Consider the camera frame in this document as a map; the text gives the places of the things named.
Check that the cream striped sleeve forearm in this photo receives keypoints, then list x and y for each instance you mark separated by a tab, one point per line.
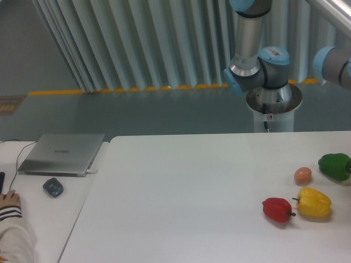
16	240

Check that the green bell pepper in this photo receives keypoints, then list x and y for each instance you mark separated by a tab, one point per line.
335	165

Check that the yellow bell pepper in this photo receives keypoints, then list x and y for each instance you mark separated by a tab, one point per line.
313	203

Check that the person's hand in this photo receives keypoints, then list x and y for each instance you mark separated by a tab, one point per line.
10	199

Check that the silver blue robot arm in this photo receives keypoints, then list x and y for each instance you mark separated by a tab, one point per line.
252	67

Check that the black phone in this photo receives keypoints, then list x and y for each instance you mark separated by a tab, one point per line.
2	177

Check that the red bell pepper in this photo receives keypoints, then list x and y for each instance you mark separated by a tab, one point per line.
277	209

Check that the silver laptop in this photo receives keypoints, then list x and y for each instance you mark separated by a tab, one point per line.
62	155

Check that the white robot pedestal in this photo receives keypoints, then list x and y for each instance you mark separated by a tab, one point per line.
274	109

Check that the folded grey partition screen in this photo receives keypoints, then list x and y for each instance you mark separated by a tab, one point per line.
155	44

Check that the brown egg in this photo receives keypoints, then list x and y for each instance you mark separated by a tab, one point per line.
303	175

